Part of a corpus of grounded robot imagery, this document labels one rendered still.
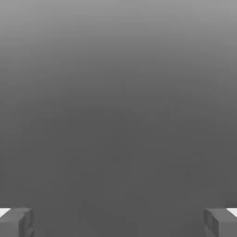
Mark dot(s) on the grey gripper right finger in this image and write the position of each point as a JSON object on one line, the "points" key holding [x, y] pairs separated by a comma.
{"points": [[224, 225]]}

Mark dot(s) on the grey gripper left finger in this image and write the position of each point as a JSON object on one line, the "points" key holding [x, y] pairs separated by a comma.
{"points": [[13, 224]]}

